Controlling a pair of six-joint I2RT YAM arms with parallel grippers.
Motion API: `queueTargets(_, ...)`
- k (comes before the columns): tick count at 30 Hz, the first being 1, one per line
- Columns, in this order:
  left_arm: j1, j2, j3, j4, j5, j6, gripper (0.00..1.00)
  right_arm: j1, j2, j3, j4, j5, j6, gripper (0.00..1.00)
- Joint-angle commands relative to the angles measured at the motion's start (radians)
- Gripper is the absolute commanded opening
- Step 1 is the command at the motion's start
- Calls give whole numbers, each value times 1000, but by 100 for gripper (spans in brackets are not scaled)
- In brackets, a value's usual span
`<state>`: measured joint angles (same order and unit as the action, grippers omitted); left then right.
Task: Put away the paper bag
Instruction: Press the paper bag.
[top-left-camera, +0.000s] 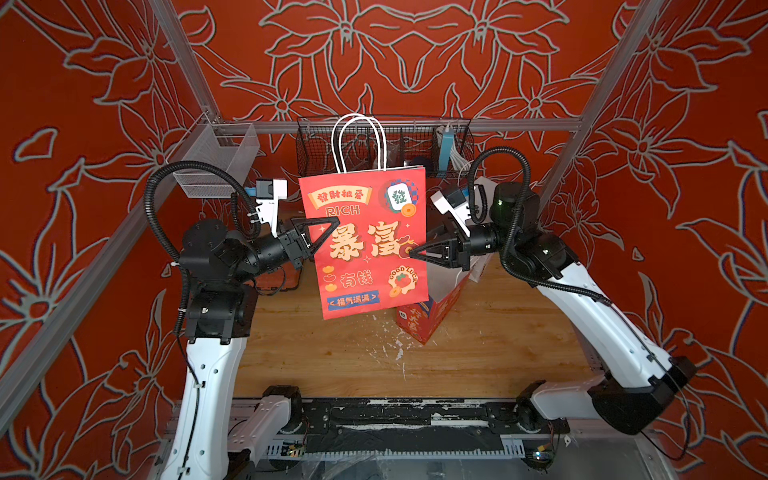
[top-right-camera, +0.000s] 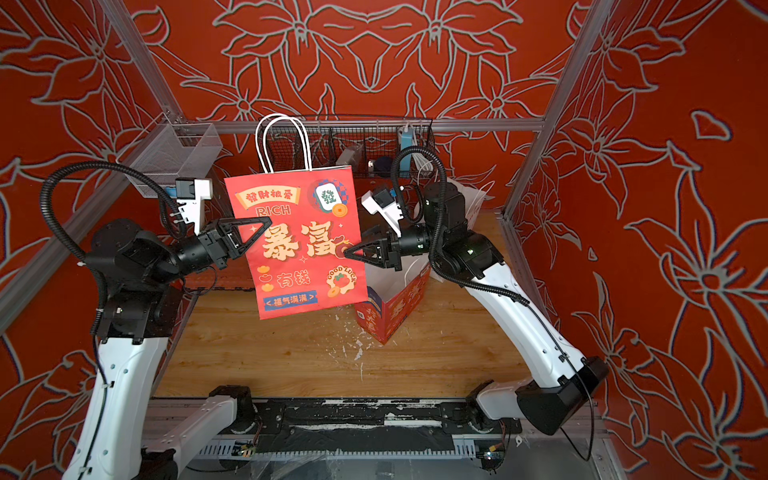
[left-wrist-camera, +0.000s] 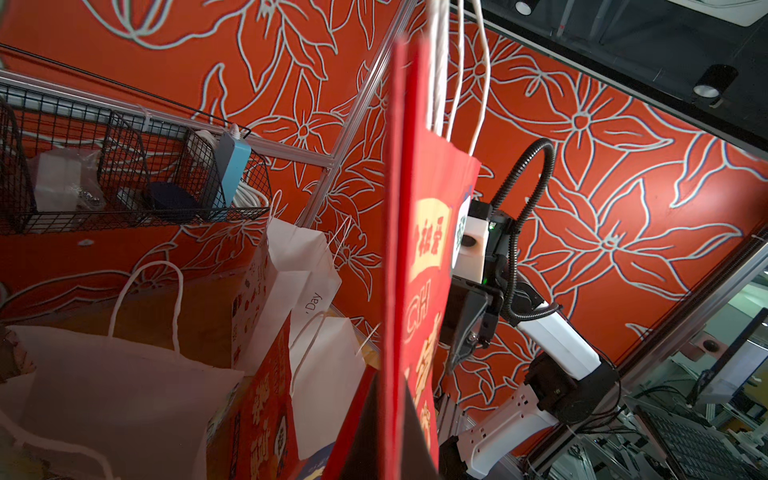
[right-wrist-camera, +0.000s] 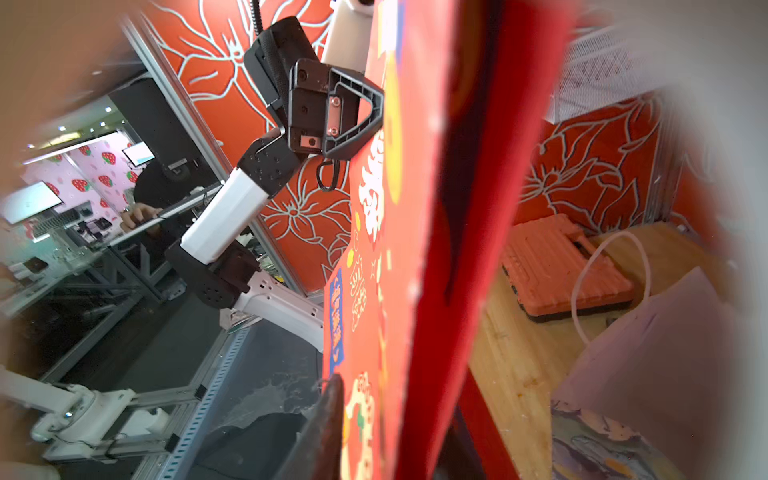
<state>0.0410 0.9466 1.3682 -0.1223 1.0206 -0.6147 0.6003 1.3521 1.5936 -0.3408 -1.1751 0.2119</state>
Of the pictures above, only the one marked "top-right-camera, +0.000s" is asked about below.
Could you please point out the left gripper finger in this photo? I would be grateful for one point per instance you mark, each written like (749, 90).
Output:
(236, 247)
(246, 227)

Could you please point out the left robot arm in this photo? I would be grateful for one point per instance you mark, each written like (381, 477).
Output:
(139, 282)

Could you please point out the black wire wall basket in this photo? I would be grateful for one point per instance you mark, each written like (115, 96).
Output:
(360, 144)

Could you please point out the white wire mesh basket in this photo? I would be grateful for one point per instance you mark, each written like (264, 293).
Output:
(174, 151)

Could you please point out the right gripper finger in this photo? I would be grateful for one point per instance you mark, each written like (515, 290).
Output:
(371, 245)
(376, 260)

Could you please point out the red RICH paper bag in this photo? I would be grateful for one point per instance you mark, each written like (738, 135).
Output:
(298, 263)

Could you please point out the silver pouch in basket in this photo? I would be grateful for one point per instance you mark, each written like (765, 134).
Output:
(353, 156)

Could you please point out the orange plastic tool case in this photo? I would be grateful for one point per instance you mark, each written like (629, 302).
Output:
(235, 277)

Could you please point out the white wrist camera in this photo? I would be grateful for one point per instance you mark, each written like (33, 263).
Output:
(383, 202)
(190, 194)

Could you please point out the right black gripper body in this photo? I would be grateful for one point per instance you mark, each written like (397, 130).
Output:
(418, 244)

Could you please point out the dark blue round object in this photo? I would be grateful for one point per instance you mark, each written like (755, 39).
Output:
(382, 166)

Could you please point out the light blue box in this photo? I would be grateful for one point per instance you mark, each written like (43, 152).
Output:
(407, 137)

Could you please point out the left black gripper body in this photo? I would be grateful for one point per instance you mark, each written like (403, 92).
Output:
(214, 249)

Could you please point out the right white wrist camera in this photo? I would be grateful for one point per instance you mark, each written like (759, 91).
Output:
(383, 202)

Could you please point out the white paper bag back right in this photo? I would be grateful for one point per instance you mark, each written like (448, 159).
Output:
(474, 198)

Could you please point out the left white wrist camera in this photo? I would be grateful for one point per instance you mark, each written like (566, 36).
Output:
(190, 194)

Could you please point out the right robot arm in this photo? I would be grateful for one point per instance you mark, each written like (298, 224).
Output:
(563, 380)

